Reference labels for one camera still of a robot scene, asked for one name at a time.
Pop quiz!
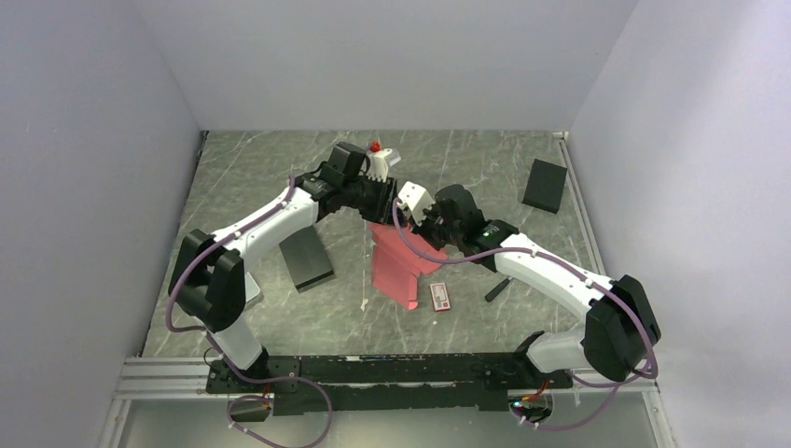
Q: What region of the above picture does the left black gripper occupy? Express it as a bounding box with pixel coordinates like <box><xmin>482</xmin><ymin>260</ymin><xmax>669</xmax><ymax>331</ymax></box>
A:
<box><xmin>343</xmin><ymin>175</ymin><xmax>408</xmax><ymax>228</ymax></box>

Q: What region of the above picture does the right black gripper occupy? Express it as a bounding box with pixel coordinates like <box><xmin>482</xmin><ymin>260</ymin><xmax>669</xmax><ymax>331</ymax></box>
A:
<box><xmin>408</xmin><ymin>200</ymin><xmax>463</xmax><ymax>252</ymax></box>

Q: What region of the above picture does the red cardboard paper box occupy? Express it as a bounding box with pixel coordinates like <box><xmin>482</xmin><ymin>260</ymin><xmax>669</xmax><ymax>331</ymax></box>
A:
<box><xmin>368</xmin><ymin>224</ymin><xmax>440</xmax><ymax>311</ymax></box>

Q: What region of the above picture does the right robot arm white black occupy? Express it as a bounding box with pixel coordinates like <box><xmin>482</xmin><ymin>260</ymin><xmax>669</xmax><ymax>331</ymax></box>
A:
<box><xmin>398</xmin><ymin>183</ymin><xmax>660</xmax><ymax>387</ymax></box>

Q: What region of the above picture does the black box near left arm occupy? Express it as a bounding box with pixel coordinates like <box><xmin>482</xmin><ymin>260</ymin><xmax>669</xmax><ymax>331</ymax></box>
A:
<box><xmin>279</xmin><ymin>226</ymin><xmax>335</xmax><ymax>293</ymax></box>

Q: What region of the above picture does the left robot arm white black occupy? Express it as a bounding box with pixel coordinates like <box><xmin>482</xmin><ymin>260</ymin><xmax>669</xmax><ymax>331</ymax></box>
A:
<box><xmin>165</xmin><ymin>142</ymin><xmax>401</xmax><ymax>392</ymax></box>

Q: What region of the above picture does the small red white box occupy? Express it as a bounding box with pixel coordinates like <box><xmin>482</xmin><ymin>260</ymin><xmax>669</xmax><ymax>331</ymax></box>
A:
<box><xmin>429</xmin><ymin>283</ymin><xmax>451</xmax><ymax>312</ymax></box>

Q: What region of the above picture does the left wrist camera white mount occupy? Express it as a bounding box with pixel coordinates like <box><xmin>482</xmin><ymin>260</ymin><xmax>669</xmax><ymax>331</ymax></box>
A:
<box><xmin>366</xmin><ymin>141</ymin><xmax>401</xmax><ymax>182</ymax></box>

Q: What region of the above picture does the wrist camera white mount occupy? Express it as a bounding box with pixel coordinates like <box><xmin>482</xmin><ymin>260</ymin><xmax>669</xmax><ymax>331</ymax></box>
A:
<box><xmin>396</xmin><ymin>181</ymin><xmax>435</xmax><ymax>227</ymax></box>
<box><xmin>366</xmin><ymin>141</ymin><xmax>401</xmax><ymax>182</ymax></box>

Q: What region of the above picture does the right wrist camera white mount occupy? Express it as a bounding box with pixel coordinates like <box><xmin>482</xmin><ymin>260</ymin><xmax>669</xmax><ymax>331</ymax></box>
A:
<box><xmin>396</xmin><ymin>181</ymin><xmax>435</xmax><ymax>227</ymax></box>

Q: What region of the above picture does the hammer with black handle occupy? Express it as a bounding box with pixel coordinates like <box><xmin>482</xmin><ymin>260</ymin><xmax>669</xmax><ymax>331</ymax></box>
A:
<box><xmin>484</xmin><ymin>277</ymin><xmax>512</xmax><ymax>303</ymax></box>

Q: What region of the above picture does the black box near right wall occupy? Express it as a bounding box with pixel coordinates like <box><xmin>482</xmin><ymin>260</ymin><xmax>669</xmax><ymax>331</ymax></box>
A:
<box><xmin>521</xmin><ymin>159</ymin><xmax>567</xmax><ymax>214</ymax></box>

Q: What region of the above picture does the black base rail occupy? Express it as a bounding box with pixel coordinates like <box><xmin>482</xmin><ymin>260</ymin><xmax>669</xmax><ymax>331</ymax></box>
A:
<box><xmin>205</xmin><ymin>353</ymin><xmax>572</xmax><ymax>416</ymax></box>

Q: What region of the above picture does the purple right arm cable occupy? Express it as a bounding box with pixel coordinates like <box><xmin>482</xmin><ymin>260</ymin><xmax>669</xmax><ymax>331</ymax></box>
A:
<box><xmin>391</xmin><ymin>199</ymin><xmax>660</xmax><ymax>433</ymax></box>

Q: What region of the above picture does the aluminium frame rail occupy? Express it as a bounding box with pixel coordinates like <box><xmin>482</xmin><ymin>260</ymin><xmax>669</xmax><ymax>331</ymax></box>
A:
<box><xmin>114</xmin><ymin>357</ymin><xmax>209</xmax><ymax>400</ymax></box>

